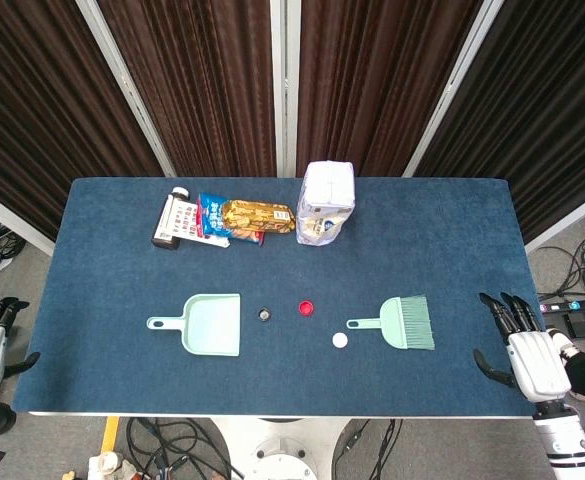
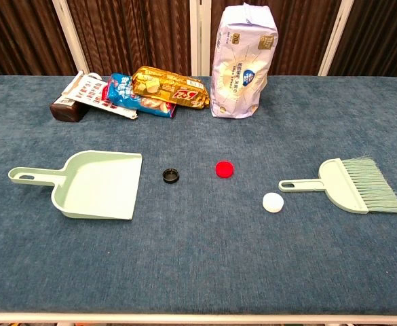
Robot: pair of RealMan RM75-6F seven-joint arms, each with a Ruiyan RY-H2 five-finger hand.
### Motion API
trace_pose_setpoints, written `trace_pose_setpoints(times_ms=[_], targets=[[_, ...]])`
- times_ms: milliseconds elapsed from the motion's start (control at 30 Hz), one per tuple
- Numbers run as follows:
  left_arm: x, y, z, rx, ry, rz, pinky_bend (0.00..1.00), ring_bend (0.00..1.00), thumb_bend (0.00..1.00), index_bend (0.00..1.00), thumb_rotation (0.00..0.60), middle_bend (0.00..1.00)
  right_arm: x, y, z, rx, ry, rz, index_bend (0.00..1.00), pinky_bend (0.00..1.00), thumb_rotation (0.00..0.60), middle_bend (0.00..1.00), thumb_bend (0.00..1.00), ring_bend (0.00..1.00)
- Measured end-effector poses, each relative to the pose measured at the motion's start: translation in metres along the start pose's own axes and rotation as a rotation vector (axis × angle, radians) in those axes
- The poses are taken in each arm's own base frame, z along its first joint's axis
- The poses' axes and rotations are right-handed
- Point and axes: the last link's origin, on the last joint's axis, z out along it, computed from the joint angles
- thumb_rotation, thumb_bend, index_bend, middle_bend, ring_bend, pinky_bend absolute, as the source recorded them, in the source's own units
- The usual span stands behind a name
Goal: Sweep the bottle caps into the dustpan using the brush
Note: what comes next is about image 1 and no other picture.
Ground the blue felt table mat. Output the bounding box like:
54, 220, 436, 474
11, 177, 548, 417

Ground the gold biscuit pack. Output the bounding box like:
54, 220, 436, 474
221, 199, 297, 236

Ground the white frame rail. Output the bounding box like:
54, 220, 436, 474
0, 182, 56, 257
524, 183, 585, 254

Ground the white frame post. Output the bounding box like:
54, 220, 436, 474
270, 0, 302, 177
75, 0, 177, 177
403, 0, 504, 177

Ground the dark brown curtain panel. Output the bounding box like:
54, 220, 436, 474
414, 0, 585, 242
0, 0, 166, 242
95, 0, 278, 177
296, 0, 484, 177

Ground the white paper bag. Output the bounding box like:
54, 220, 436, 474
295, 160, 357, 246

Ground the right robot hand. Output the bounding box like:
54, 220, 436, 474
473, 291, 573, 403

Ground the light green hand brush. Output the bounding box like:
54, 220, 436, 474
346, 294, 436, 351

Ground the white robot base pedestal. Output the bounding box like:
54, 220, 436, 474
211, 417, 353, 480

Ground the blue snack bag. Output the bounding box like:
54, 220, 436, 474
195, 193, 268, 247

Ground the light green dustpan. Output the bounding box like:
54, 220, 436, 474
146, 293, 242, 358

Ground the white sneaker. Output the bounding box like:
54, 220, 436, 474
545, 327, 581, 364

